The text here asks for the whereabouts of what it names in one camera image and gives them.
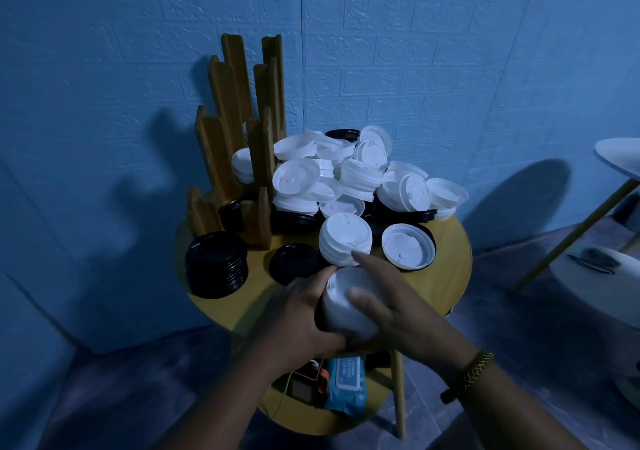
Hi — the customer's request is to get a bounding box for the person's left hand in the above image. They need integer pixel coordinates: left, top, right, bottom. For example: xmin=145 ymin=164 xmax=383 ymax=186
xmin=247 ymin=278 xmax=349 ymax=376

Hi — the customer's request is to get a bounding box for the person's right hand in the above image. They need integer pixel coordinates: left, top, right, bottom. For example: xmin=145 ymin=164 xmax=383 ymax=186
xmin=346 ymin=251 xmax=480 ymax=391

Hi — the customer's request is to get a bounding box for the nested white lids bundle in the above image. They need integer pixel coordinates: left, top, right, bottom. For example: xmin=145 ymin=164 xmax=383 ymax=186
xmin=314 ymin=265 xmax=385 ymax=341

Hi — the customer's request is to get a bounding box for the person's right forearm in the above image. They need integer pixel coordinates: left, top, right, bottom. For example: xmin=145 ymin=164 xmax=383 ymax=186
xmin=447 ymin=352 xmax=593 ymax=450

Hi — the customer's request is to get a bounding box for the person's left forearm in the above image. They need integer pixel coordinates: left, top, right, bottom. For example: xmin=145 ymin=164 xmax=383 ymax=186
xmin=162 ymin=345 xmax=283 ymax=450

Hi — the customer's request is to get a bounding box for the black cup lid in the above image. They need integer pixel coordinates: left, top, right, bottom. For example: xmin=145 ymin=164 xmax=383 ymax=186
xmin=269 ymin=243 xmax=323 ymax=285

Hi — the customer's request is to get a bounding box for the ribbed white lids column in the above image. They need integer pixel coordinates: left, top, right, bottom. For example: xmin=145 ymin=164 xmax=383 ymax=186
xmin=318 ymin=212 xmax=374 ymax=267

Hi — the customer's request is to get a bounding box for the single white cup lid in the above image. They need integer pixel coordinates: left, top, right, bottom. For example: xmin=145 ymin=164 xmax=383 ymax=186
xmin=381 ymin=223 xmax=437 ymax=271

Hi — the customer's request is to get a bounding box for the blue wet wipes pack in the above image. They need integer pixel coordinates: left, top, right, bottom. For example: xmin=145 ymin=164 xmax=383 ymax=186
xmin=323 ymin=356 xmax=369 ymax=418

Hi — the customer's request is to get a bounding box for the round wooden side table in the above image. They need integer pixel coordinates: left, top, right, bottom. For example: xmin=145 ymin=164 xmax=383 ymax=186
xmin=174 ymin=200 xmax=473 ymax=440

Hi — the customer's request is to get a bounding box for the stack of black cup lids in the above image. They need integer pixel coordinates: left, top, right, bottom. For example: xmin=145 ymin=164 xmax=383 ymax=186
xmin=185 ymin=231 xmax=249 ymax=299

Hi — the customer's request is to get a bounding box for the orange and black device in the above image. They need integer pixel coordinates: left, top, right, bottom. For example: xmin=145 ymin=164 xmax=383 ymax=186
xmin=289 ymin=365 xmax=331 ymax=408

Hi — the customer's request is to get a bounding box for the pile of white cup lids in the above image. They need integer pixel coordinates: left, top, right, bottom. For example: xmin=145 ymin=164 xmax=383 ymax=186
xmin=231 ymin=125 xmax=470 ymax=222

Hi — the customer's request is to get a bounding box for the wooden lid organizer rack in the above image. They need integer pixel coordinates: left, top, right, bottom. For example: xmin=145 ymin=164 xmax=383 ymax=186
xmin=186 ymin=33 xmax=287 ymax=250

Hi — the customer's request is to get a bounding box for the black item on stool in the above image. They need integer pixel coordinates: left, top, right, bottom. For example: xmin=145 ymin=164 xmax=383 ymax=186
xmin=567 ymin=248 xmax=622 ymax=276

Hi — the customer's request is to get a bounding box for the white round stool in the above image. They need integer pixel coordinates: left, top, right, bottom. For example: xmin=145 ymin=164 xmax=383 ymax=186
xmin=547 ymin=244 xmax=640 ymax=331

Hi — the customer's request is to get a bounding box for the white table with wooden legs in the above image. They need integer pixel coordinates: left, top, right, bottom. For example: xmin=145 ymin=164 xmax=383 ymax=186
xmin=509 ymin=137 xmax=640 ymax=296

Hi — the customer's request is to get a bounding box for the thin cable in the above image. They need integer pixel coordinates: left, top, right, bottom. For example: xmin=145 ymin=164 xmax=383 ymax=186
xmin=270 ymin=372 xmax=296 ymax=418

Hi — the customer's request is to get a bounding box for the gold chain bracelet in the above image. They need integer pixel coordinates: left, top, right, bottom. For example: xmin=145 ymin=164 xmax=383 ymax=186
xmin=456 ymin=351 xmax=496 ymax=393

